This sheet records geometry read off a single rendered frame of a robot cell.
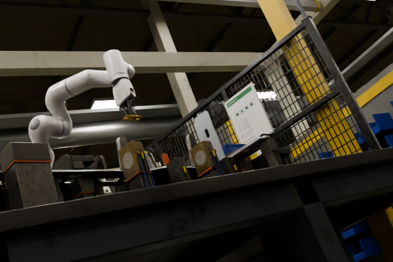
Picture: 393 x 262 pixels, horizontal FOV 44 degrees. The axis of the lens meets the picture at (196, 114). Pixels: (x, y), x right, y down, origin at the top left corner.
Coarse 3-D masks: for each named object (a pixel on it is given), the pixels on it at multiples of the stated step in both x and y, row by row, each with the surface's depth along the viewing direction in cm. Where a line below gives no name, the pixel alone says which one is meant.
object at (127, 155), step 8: (128, 144) 172; (136, 144) 173; (120, 152) 175; (128, 152) 172; (136, 152) 171; (144, 152) 172; (120, 160) 174; (128, 160) 171; (136, 160) 169; (144, 160) 171; (128, 168) 171; (136, 168) 168; (144, 168) 169; (128, 176) 171; (136, 176) 168; (144, 176) 167; (136, 184) 168; (144, 184) 166; (152, 184) 169
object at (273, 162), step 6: (264, 138) 200; (270, 138) 201; (264, 144) 200; (270, 144) 198; (264, 150) 200; (270, 150) 198; (276, 150) 199; (270, 156) 198; (276, 156) 197; (270, 162) 198; (276, 162) 196
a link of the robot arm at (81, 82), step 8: (128, 64) 222; (88, 72) 221; (96, 72) 224; (104, 72) 227; (128, 72) 220; (72, 80) 223; (80, 80) 221; (88, 80) 220; (96, 80) 223; (104, 80) 225; (72, 88) 224; (80, 88) 223; (88, 88) 224
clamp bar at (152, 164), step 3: (150, 147) 229; (144, 150) 230; (150, 150) 228; (153, 150) 229; (147, 153) 229; (150, 153) 231; (147, 156) 228; (150, 156) 230; (147, 159) 227; (150, 159) 229; (153, 159) 229; (150, 162) 226; (153, 162) 229; (150, 165) 226; (153, 165) 228; (156, 165) 228; (150, 168) 226
